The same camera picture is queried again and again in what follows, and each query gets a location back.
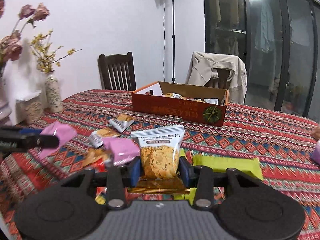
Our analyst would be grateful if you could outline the pink snack pack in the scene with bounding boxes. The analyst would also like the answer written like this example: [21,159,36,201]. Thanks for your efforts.
[103,137,140,166]
[39,121,77,160]

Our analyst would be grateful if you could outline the orange colourful chip bag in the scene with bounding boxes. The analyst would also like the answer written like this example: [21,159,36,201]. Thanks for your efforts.
[83,148,112,205]

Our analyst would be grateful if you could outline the small crisp packet dark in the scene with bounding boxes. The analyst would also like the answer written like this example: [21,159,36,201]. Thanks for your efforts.
[108,113,135,133]

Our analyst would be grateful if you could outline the white crisp snack packet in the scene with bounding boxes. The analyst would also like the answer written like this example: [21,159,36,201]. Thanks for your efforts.
[162,93,219,105]

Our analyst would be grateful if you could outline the purple textured vase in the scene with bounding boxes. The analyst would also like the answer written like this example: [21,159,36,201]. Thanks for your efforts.
[0,79,12,126]

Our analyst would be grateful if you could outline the floral ceramic slim vase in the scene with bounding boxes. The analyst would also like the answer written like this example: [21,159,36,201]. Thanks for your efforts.
[44,71,63,113]

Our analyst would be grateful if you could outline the orange cardboard box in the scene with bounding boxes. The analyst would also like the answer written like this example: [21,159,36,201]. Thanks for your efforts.
[131,81,229,127]

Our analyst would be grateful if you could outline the yellow flower branches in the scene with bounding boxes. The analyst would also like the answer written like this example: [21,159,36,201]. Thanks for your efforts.
[29,29,81,73]

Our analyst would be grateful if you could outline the pink dried flowers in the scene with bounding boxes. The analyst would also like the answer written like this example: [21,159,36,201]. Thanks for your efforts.
[1,3,50,70]

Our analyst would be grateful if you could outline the patterned red tablecloth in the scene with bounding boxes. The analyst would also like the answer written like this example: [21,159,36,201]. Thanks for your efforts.
[1,89,319,239]

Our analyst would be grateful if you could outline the dark wooden chair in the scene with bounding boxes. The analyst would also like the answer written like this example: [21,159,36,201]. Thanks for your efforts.
[98,52,136,91]

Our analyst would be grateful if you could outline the beige jacket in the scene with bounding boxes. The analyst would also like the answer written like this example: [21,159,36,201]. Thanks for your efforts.
[184,51,249,105]

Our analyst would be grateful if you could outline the chair with beige jacket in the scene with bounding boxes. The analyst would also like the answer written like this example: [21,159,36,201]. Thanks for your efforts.
[184,51,249,105]

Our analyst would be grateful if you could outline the purple tissue pack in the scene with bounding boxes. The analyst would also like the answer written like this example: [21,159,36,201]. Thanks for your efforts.
[310,140,320,165]

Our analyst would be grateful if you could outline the dark glass sliding door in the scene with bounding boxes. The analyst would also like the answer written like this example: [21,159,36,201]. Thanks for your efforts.
[204,0,319,121]

